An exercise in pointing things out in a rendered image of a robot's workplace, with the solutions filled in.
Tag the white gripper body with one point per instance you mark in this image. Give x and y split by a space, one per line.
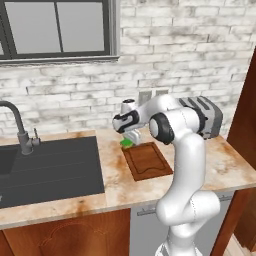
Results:
134 136

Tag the grey dishwasher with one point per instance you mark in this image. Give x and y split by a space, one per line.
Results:
143 233

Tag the grey sink faucet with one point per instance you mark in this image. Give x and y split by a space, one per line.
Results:
23 138

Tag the grey toaster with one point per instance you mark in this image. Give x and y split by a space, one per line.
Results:
210 116

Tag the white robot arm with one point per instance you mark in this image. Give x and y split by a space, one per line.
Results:
185 160

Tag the brown wooden cutting board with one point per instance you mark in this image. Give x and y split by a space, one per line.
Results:
148 161

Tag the grey wall outlet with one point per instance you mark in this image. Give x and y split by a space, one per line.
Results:
162 92
144 97

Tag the green sponge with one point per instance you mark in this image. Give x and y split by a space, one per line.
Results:
126 143

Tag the wooden cabinet door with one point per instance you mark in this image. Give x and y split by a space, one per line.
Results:
76 233

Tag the tall wooden cabinet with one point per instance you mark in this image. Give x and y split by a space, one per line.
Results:
245 133

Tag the dark grey sink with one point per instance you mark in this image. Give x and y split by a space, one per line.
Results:
56 170

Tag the grey framed window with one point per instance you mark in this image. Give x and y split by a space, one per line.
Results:
56 28

